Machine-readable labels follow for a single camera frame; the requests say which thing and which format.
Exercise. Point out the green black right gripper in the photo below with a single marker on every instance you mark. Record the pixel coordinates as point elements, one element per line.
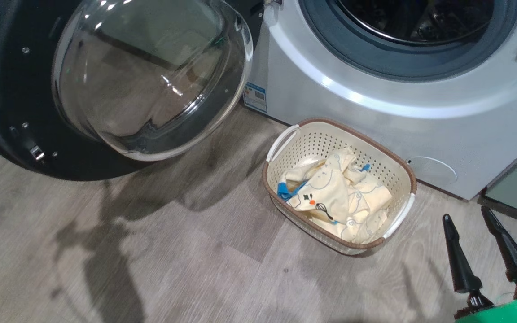
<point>510,314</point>

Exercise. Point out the cream garment with blue trim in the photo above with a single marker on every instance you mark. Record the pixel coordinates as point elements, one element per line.
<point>330,188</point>

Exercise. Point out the black round glass washer door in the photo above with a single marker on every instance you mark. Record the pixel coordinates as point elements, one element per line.
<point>7,67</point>

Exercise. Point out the white front-load washing machine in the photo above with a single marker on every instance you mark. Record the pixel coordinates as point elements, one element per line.
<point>375,125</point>

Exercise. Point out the cream perforated basket brown rim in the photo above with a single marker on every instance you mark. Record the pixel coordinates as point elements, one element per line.
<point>321,139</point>

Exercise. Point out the perforated steel washer drum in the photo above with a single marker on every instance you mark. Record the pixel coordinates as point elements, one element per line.
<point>420,22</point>

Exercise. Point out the grey rubber door seal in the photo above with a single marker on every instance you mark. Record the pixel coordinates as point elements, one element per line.
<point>330,45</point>

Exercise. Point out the dark cabinet plinth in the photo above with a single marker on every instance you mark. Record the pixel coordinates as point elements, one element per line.
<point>510,211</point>

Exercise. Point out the round white filter cover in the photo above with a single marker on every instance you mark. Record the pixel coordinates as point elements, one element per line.
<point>433,171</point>

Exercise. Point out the blue white energy sticker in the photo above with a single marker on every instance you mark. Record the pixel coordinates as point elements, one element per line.
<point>255,97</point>

